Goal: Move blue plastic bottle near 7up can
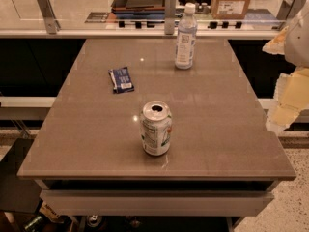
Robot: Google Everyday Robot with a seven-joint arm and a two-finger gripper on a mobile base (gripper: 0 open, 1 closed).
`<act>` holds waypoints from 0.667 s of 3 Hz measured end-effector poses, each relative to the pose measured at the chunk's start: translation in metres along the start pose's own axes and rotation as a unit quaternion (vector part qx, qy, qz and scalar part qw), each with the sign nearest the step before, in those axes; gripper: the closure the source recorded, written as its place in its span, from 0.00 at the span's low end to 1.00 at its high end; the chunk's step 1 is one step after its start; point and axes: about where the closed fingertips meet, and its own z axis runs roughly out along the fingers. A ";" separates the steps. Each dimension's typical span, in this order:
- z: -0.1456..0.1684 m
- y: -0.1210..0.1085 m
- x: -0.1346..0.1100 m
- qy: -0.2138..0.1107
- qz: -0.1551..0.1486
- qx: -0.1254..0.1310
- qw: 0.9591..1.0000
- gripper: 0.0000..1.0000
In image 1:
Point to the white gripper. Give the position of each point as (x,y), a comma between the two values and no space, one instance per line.
(297,43)

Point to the blue plastic water bottle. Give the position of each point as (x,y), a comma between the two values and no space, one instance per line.
(187,29)

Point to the white green 7up can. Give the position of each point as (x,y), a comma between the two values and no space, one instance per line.
(156,127)

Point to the green bottle under table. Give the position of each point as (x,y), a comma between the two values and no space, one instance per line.
(35,224)

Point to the cardboard box with label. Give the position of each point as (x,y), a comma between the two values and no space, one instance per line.
(229,9)

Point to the blue snack packet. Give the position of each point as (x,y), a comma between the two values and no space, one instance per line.
(121,80)

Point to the white table drawer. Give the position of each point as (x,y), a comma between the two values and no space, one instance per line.
(157,203)

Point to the right metal glass bracket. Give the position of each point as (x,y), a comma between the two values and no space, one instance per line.
(287,11)

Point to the metal glass bracket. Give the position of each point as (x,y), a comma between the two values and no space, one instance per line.
(287,11)
(169,20)
(51,23)

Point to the middle metal glass bracket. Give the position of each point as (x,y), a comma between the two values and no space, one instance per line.
(169,20)

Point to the left metal glass bracket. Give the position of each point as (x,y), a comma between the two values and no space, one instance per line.
(51,23)

